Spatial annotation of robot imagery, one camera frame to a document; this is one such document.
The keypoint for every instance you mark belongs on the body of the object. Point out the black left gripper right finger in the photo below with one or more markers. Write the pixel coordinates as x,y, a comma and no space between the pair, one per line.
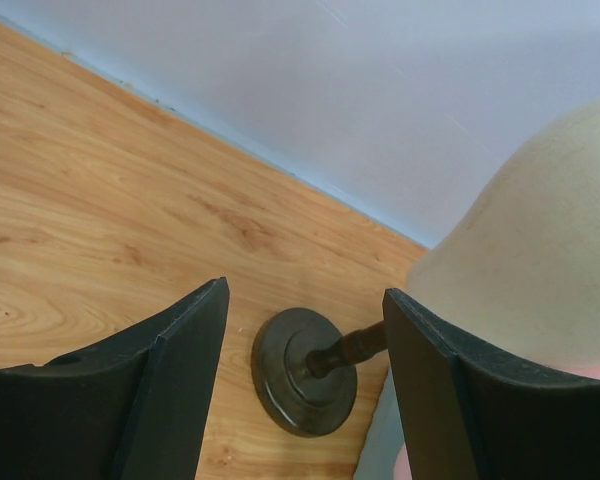
470,410

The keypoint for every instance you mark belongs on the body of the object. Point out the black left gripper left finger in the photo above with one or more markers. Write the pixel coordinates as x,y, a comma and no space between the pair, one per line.
131,406

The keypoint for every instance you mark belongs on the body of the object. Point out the pink sport baseball cap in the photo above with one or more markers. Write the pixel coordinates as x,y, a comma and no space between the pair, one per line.
402,469

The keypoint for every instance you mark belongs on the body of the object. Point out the light teal plastic bin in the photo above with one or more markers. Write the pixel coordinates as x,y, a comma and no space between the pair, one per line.
384,456

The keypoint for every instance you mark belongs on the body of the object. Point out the cream mannequin head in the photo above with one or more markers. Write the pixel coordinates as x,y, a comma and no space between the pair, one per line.
521,270

